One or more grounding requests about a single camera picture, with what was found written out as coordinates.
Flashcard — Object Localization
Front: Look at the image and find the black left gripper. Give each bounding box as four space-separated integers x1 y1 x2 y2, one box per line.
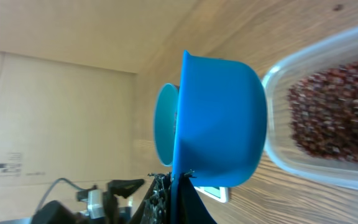
30 179 145 224

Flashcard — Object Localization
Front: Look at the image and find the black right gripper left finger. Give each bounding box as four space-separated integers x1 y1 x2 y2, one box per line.
129 172 172 224

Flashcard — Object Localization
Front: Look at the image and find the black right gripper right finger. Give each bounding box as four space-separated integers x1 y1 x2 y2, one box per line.
177 170 216 224

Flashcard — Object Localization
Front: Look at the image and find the blue plastic measuring scoop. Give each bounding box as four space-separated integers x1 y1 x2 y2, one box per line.
170 52 267 223

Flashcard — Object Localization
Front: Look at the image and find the teal metal bowl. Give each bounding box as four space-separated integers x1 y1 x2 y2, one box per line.
154 83 179 166

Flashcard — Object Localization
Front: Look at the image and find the clear container of red beans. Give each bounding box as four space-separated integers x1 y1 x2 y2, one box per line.
262 26 358 190

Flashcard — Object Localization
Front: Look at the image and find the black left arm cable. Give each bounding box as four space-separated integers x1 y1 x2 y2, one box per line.
34 177 85 215

